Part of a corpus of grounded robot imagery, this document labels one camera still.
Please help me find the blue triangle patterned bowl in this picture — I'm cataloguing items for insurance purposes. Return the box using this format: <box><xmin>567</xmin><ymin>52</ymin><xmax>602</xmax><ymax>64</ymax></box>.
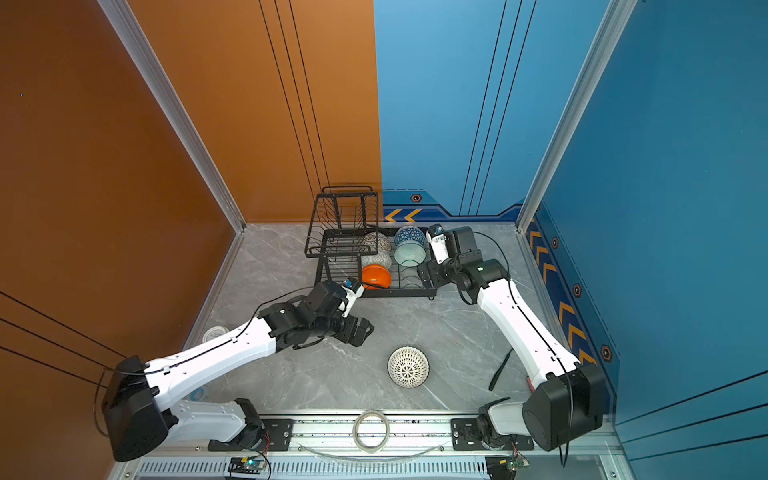
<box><xmin>394</xmin><ymin>225</ymin><xmax>426</xmax><ymax>248</ymax></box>

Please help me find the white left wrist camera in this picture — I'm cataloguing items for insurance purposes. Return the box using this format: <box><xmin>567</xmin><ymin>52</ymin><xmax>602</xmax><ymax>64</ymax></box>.
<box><xmin>339</xmin><ymin>277</ymin><xmax>365</xmax><ymax>318</ymax></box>

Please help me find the green circuit board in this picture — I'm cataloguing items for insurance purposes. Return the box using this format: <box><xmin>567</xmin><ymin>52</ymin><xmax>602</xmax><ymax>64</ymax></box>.
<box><xmin>485</xmin><ymin>456</ymin><xmax>530</xmax><ymax>480</ymax></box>
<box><xmin>227</xmin><ymin>456</ymin><xmax>271</xmax><ymax>479</ymax></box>

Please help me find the orange bowl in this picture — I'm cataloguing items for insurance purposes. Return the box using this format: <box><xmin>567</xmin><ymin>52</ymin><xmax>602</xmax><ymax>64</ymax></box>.
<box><xmin>362</xmin><ymin>264</ymin><xmax>392</xmax><ymax>290</ymax></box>

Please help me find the green geometric patterned bowl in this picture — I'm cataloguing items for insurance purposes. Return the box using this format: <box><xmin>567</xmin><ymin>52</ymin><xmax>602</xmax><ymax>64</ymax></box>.
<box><xmin>361</xmin><ymin>250</ymin><xmax>392</xmax><ymax>270</ymax></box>

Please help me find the right green circuit board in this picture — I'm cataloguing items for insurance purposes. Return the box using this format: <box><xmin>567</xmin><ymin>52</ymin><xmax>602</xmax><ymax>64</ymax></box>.
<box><xmin>485</xmin><ymin>456</ymin><xmax>530</xmax><ymax>480</ymax></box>

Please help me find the black wire dish rack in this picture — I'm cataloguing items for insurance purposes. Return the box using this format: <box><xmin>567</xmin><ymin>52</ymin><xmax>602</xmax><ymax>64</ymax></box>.
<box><xmin>304</xmin><ymin>185</ymin><xmax>437</xmax><ymax>300</ymax></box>

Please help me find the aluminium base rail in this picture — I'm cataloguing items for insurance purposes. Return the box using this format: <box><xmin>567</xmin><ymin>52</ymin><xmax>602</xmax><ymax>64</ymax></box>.
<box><xmin>109</xmin><ymin>410</ymin><xmax>634</xmax><ymax>479</ymax></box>

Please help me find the red starburst patterned bowl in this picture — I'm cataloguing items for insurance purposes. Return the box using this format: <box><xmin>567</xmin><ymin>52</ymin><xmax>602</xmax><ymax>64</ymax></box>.
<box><xmin>387</xmin><ymin>346</ymin><xmax>430</xmax><ymax>389</ymax></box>

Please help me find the brown patterned bowl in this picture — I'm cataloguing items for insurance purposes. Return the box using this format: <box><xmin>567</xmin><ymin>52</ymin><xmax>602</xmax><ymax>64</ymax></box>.
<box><xmin>363</xmin><ymin>232</ymin><xmax>392</xmax><ymax>255</ymax></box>

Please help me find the aluminium corner post right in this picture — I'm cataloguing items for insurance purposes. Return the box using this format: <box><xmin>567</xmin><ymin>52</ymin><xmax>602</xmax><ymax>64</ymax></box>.
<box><xmin>516</xmin><ymin>0</ymin><xmax>638</xmax><ymax>233</ymax></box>

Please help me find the clear coiled tube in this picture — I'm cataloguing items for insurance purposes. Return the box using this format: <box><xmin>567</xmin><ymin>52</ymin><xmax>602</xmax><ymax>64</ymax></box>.
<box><xmin>351</xmin><ymin>410</ymin><xmax>391</xmax><ymax>455</ymax></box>

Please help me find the aluminium corner post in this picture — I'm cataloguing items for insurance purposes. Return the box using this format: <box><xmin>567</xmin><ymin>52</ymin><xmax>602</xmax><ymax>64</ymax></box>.
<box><xmin>98</xmin><ymin>0</ymin><xmax>246</xmax><ymax>234</ymax></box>
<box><xmin>516</xmin><ymin>0</ymin><xmax>638</xmax><ymax>233</ymax></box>

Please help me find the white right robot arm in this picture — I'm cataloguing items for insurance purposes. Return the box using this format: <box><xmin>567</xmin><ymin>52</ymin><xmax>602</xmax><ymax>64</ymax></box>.
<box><xmin>419</xmin><ymin>224</ymin><xmax>607</xmax><ymax>455</ymax></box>

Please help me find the green spiral bowl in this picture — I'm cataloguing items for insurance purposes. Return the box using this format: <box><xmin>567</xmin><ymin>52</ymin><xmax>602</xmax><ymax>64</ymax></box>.
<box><xmin>394</xmin><ymin>241</ymin><xmax>426</xmax><ymax>268</ymax></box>

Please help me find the aluminium corner post left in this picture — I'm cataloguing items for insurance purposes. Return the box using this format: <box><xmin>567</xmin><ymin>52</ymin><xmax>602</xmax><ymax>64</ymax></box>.
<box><xmin>98</xmin><ymin>0</ymin><xmax>246</xmax><ymax>234</ymax></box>

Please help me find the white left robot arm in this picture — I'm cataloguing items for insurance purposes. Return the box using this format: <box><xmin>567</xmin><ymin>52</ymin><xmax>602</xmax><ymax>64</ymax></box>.
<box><xmin>101</xmin><ymin>278</ymin><xmax>374</xmax><ymax>462</ymax></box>

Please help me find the left green circuit board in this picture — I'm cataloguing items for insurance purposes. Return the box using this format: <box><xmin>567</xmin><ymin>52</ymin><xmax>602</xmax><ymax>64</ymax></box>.
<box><xmin>227</xmin><ymin>456</ymin><xmax>271</xmax><ymax>479</ymax></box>

